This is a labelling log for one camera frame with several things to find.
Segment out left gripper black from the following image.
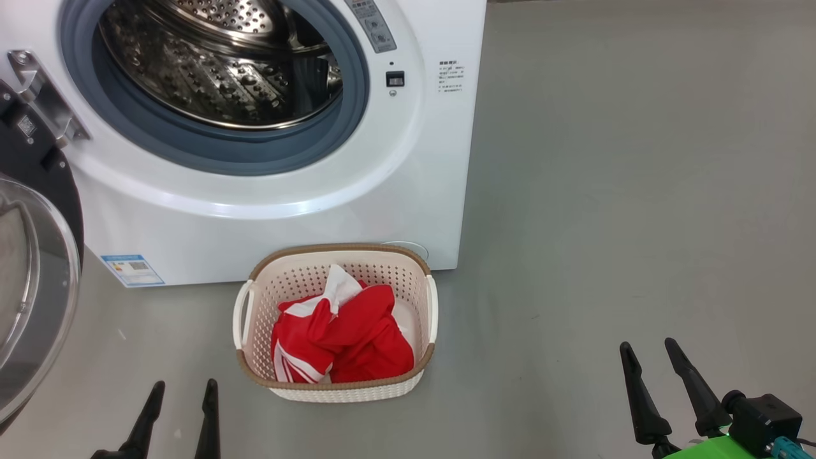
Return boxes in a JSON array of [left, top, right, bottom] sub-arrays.
[[91, 379, 221, 459]]

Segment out round white filter cover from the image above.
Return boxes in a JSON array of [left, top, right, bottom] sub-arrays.
[[381, 241, 429, 261]]

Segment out blue energy label sticker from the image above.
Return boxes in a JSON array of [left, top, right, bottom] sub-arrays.
[[101, 254, 165, 288]]

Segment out grey warning label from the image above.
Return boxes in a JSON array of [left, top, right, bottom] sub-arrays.
[[344, 0, 397, 54]]

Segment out teal camera cable connector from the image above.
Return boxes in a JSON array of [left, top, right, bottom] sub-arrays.
[[770, 437, 816, 459]]

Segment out metal door hinge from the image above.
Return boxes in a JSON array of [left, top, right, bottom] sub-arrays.
[[8, 50, 91, 149]]

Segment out small printed text sticker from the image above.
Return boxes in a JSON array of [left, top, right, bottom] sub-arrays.
[[437, 61, 466, 94]]

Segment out cream perforated laundry basket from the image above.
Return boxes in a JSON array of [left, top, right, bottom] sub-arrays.
[[233, 243, 439, 404]]

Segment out dark round washer door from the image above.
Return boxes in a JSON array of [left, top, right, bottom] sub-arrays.
[[0, 80, 85, 434]]

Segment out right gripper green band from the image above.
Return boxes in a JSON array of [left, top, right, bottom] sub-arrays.
[[620, 337, 775, 459]]

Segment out white front-load washing machine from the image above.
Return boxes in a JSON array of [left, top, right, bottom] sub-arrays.
[[0, 0, 488, 289]]

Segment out steel washer drum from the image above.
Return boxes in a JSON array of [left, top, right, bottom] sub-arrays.
[[99, 0, 345, 131]]

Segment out red garment white stripes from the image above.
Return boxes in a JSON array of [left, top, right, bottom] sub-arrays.
[[271, 265, 367, 383]]

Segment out grey rubber door seal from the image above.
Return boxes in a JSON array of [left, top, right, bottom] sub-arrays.
[[59, 0, 372, 177]]

